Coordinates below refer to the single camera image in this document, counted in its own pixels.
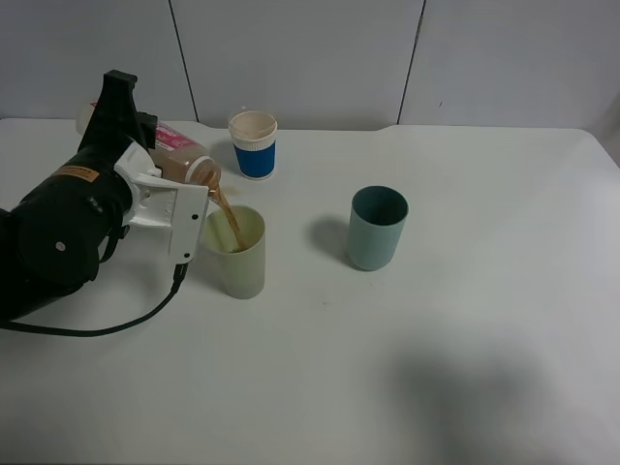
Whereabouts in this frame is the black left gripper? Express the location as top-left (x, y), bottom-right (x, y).
top-left (72, 70), bottom-right (158, 184)

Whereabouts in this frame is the clear plastic drink bottle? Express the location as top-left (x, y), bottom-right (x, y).
top-left (75, 99), bottom-right (222, 191)

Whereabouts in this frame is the pale green plastic cup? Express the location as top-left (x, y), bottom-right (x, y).
top-left (200, 205), bottom-right (265, 299)

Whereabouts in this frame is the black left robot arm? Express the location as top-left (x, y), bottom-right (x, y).
top-left (1, 70), bottom-right (157, 322)

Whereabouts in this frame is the blue sleeved paper cup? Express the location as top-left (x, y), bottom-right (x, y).
top-left (229, 110), bottom-right (278, 180)

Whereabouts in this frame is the teal plastic cup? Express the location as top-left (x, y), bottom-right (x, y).
top-left (347, 186), bottom-right (409, 271)

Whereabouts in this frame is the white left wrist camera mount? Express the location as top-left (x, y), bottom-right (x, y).
top-left (114, 141), bottom-right (208, 264)

